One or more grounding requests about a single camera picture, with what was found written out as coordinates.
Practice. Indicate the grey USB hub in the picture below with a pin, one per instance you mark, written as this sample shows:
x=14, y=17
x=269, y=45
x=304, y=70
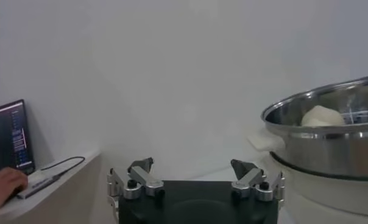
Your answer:
x=37, y=185

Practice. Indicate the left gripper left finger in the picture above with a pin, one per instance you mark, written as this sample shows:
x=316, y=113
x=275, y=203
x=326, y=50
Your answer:
x=147, y=179

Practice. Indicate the white steamed baozi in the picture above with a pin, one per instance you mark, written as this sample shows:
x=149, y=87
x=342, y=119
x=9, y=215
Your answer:
x=321, y=117

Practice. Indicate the person's hand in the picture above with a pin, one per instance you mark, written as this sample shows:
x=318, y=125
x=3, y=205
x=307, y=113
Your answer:
x=2, y=185

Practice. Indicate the stainless steel steamer basket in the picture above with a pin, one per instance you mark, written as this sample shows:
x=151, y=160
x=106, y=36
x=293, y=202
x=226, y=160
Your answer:
x=324, y=152

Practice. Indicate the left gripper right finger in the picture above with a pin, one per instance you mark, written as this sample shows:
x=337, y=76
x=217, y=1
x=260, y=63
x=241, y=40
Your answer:
x=248, y=179

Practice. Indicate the black laptop with dark screen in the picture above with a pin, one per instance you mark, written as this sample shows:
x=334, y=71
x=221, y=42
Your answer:
x=7, y=137

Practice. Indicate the white side table with mouse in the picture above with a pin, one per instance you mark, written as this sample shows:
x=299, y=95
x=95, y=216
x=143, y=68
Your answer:
x=65, y=198

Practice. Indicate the cream electric cooker base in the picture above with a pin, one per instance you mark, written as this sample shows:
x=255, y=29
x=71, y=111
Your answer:
x=324, y=198

